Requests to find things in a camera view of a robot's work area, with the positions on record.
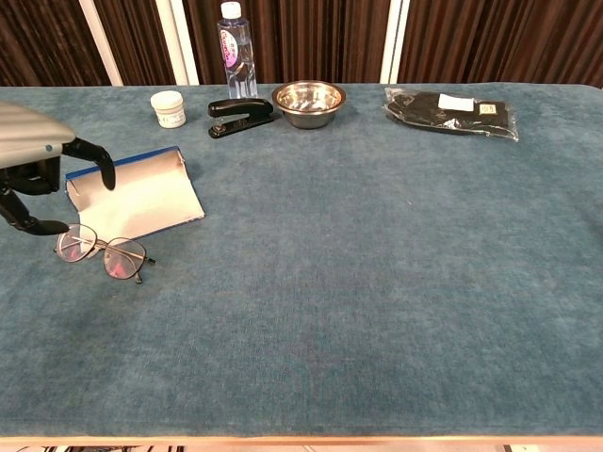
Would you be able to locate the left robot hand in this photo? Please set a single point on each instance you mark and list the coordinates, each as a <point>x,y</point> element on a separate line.
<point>28,136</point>

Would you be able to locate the blue rectangular box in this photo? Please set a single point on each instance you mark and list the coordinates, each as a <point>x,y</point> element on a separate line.
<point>141,198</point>

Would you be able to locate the thin-framed eyeglasses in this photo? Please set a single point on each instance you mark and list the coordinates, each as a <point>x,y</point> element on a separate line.
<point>120,259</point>

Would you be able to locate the small white jar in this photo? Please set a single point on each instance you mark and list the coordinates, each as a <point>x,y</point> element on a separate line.
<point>168,109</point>

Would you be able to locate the black stapler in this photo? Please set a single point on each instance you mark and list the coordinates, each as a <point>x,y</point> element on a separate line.
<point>240,110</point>

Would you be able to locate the clear water bottle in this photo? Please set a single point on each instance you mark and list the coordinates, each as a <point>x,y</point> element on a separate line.
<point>238,56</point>

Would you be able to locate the stainless steel bowl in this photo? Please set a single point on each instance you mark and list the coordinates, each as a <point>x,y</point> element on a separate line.
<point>308,106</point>

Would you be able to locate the dark brown pleated curtain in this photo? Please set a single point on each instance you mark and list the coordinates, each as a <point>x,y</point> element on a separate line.
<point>306,37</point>

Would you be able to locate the teal table cloth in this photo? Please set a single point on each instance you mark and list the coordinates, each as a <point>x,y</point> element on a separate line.
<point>353,282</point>

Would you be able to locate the black garment in plastic bag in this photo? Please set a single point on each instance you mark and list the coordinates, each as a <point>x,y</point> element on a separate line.
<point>424,113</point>

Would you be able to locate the white frame post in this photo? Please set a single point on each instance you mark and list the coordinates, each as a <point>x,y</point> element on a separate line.
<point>395,42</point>
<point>178,42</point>
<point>101,42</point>

